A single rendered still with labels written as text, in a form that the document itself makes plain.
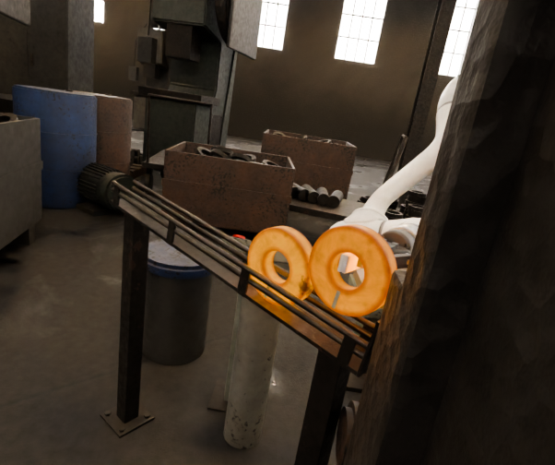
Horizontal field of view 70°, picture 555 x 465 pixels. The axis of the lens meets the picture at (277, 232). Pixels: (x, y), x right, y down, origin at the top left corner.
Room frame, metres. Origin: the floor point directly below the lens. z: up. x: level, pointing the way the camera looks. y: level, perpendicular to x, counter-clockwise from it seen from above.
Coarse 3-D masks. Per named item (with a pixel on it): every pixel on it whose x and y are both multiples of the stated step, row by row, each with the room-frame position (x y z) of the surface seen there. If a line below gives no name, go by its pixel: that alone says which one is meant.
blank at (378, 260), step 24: (336, 240) 0.64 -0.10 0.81; (360, 240) 0.62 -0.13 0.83; (384, 240) 0.62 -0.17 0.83; (312, 264) 0.66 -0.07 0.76; (336, 264) 0.66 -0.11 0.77; (384, 264) 0.59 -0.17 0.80; (336, 288) 0.63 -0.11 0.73; (360, 288) 0.60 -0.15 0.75; (384, 288) 0.58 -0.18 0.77; (360, 312) 0.59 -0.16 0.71
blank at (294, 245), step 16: (256, 240) 0.75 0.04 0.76; (272, 240) 0.72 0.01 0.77; (288, 240) 0.70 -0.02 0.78; (304, 240) 0.70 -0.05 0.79; (256, 256) 0.74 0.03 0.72; (272, 256) 0.75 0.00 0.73; (288, 256) 0.70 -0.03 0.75; (304, 256) 0.68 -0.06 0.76; (272, 272) 0.74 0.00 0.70; (304, 272) 0.67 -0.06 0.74; (288, 288) 0.69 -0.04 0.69; (304, 288) 0.67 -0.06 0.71
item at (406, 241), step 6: (384, 234) 0.78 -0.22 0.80; (390, 234) 0.78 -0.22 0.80; (396, 234) 0.77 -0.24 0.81; (402, 234) 0.76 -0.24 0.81; (408, 234) 0.78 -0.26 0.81; (390, 240) 0.77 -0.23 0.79; (396, 240) 0.77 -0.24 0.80; (402, 240) 0.76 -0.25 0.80; (408, 240) 0.76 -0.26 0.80; (414, 240) 0.78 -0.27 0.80; (402, 246) 0.76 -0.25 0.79; (408, 246) 0.76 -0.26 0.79; (396, 252) 0.72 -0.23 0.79; (402, 252) 0.72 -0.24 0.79; (408, 252) 0.73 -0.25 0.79
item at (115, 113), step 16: (96, 96) 3.52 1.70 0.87; (112, 96) 3.90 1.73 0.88; (112, 112) 3.58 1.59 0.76; (128, 112) 3.75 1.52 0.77; (112, 128) 3.59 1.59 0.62; (128, 128) 3.76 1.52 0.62; (112, 144) 3.59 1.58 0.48; (128, 144) 3.78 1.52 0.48; (96, 160) 3.51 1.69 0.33; (112, 160) 3.59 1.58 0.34; (128, 160) 3.79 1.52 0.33
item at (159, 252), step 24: (168, 264) 1.30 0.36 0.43; (192, 264) 1.33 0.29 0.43; (168, 288) 1.31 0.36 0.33; (192, 288) 1.34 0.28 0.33; (168, 312) 1.31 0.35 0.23; (192, 312) 1.34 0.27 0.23; (144, 336) 1.36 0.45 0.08; (168, 336) 1.31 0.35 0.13; (192, 336) 1.35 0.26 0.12; (168, 360) 1.31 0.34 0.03; (192, 360) 1.36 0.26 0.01
